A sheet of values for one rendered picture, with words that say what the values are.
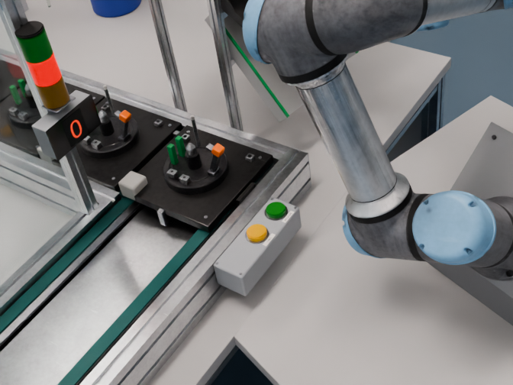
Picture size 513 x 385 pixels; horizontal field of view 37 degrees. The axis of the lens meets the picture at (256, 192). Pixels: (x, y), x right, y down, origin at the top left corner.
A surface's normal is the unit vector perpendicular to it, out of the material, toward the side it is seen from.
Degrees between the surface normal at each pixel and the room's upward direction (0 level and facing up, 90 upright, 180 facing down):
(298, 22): 69
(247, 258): 0
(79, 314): 0
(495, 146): 46
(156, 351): 90
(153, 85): 0
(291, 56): 91
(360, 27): 83
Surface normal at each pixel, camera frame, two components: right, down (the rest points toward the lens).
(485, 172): -0.65, -0.14
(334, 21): -0.29, 0.39
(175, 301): -0.12, -0.71
